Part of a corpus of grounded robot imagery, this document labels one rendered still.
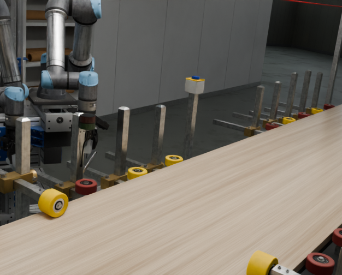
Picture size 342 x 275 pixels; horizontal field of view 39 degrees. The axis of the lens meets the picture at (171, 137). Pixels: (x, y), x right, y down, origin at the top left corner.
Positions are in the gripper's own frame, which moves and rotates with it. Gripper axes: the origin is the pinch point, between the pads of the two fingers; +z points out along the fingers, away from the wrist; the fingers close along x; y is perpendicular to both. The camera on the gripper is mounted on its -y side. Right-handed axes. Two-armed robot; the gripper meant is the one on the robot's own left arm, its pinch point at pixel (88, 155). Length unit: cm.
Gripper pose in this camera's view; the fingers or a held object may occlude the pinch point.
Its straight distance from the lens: 205.2
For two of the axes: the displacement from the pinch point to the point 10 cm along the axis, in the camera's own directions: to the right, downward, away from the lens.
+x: 7.9, 2.5, -5.7
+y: -6.1, 1.7, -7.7
